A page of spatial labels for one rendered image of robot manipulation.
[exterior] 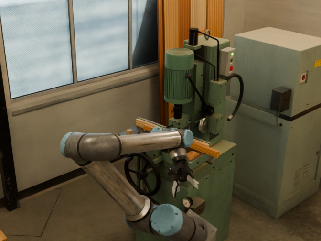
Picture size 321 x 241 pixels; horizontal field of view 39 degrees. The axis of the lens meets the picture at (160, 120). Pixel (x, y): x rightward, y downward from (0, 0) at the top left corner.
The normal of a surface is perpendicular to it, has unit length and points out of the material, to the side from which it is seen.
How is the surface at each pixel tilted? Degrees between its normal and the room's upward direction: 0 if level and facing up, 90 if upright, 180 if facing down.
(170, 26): 87
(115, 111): 90
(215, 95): 90
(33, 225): 0
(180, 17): 87
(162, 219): 43
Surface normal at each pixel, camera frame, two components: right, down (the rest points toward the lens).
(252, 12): -0.74, 0.26
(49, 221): -0.01, -0.91
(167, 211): -0.47, -0.47
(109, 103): 0.68, 0.32
